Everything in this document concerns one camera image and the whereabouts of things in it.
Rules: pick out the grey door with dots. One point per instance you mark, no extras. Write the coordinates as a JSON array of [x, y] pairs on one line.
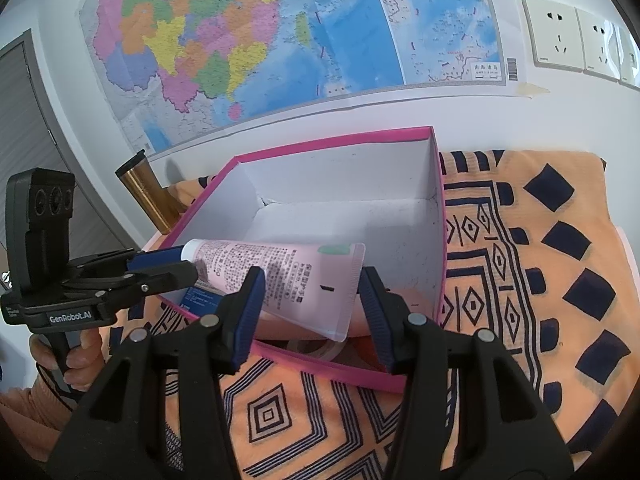
[[30, 125]]

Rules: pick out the gold metal tumbler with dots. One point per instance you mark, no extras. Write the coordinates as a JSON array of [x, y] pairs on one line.
[[147, 190]]

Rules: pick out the pink cosmetic tube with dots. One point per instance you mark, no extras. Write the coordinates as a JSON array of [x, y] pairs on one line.
[[300, 280]]

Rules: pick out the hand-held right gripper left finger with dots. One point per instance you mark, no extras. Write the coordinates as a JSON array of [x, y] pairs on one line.
[[247, 320]]

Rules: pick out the person's left hand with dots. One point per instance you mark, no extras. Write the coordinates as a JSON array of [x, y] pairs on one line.
[[90, 355]]

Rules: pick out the pink cardboard box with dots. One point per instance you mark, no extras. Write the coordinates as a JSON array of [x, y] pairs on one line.
[[350, 185]]

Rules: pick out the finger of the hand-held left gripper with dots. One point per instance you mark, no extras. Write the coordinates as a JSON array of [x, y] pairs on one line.
[[155, 257], [165, 277]]

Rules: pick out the white wall socket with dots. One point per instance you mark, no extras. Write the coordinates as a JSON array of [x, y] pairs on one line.
[[552, 35], [630, 57], [599, 45]]

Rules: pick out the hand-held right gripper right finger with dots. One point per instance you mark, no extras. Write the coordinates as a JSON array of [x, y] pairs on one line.
[[377, 320]]

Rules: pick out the orange patterned cloth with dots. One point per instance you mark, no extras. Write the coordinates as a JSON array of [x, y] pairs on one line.
[[525, 310]]

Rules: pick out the blue white medicine box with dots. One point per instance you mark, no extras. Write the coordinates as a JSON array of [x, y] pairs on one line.
[[202, 297]]

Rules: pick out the white tape roll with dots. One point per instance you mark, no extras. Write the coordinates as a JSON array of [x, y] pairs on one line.
[[315, 350]]

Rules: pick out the colourful wall map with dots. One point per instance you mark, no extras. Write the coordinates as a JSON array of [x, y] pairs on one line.
[[300, 25]]

